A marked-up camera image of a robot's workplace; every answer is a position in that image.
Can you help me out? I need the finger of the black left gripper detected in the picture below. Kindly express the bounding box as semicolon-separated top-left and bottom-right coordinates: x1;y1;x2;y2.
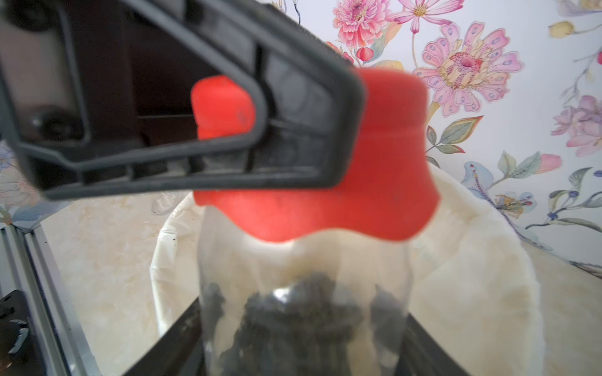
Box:
1;1;366;201

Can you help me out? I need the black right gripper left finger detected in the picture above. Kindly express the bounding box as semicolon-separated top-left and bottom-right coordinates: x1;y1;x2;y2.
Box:
125;299;206;376

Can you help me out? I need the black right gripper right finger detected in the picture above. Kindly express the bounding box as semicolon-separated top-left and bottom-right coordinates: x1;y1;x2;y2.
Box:
397;314;469;376

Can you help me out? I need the cream trash bin with liner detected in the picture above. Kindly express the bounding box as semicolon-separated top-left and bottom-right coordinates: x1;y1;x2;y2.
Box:
150;162;543;375

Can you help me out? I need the red lid tea jar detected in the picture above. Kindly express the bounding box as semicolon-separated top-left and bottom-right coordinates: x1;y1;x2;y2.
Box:
193;68;439;375

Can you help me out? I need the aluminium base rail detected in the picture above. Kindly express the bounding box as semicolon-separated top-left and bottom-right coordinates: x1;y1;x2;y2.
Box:
1;225;101;375

